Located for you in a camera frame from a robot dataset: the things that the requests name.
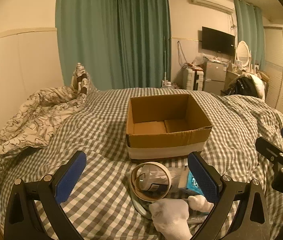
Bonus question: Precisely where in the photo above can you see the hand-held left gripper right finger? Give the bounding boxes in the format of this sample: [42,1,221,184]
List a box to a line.
[188,151,274,240]

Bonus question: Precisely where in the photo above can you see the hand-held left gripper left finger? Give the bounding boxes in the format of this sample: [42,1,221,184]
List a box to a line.
[4,150,87,240]

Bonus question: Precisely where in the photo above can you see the blue packet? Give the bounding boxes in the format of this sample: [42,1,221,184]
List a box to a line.
[178,170,204,195]

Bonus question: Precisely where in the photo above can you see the white sock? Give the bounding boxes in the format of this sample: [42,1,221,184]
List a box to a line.
[149,197,193,240]
[188,195,214,212]

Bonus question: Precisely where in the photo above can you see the clear plastic bag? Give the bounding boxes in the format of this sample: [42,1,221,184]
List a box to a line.
[165,166,189,188]

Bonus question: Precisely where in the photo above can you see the small labelled bottle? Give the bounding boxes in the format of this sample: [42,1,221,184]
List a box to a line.
[138,166,169,193]

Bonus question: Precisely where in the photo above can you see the brown cardboard box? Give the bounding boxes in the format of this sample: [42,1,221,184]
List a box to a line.
[126,94,212,160]

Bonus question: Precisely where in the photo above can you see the cream tape roll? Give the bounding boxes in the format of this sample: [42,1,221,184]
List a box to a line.
[131,162,172,202]

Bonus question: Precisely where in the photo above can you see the grey curved tube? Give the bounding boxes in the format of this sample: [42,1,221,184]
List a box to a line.
[131,192,154,220]

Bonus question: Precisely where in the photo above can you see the white jacket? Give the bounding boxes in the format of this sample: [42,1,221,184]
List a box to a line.
[242,73,266,98]

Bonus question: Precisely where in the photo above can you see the floral duvet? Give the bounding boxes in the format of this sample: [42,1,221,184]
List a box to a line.
[0,86,94,158]

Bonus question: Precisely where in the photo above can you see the black jacket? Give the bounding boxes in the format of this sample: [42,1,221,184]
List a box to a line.
[228,76,259,97]

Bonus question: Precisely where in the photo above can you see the dressing table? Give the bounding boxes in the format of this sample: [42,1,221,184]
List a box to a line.
[225,70,244,90]

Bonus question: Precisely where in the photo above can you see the silver small fridge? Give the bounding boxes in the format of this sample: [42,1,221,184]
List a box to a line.
[203,60,228,93]

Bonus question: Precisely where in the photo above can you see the white oval mirror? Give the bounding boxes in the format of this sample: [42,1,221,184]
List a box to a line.
[235,41,252,67]

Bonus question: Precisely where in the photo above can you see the patterned pillow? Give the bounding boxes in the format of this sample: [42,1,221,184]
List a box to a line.
[70,63,92,98]

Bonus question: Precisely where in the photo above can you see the white suitcase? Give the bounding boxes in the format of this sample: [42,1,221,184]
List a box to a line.
[183,67,204,92]

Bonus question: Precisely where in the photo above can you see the clear water jug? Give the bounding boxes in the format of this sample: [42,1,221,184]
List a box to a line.
[160,80,176,89]

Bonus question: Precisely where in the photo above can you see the green curtain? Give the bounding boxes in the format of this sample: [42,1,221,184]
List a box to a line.
[115,0,171,90]
[234,0,266,71]
[56,0,119,90]

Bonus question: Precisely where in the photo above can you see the crumpled plastic bag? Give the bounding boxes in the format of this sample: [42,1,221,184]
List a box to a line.
[193,54,207,68]

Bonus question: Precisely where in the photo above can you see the white mop pole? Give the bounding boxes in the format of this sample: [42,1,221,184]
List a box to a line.
[163,36,168,85]

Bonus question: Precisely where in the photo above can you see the white air conditioner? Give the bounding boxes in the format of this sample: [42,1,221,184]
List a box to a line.
[190,0,234,14]

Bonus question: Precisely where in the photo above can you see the black wall television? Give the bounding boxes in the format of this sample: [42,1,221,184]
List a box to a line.
[202,26,235,57]

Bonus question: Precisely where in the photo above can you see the hanging wall cables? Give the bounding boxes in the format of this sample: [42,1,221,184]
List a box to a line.
[177,41,186,67]

